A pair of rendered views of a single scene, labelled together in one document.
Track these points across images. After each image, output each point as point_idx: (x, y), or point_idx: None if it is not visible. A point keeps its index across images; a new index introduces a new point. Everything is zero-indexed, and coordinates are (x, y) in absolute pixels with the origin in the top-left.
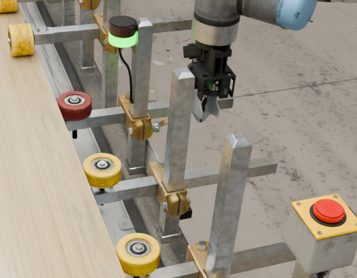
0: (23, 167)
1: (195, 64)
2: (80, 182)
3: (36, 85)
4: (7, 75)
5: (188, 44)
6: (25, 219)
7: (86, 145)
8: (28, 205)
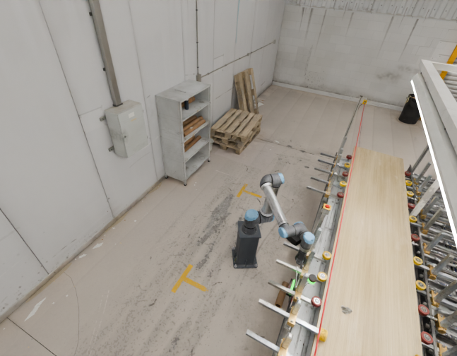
0: (340, 287)
1: (305, 255)
2: (329, 275)
3: (323, 316)
4: (330, 327)
5: (300, 263)
6: (345, 274)
7: (294, 331)
8: (342, 277)
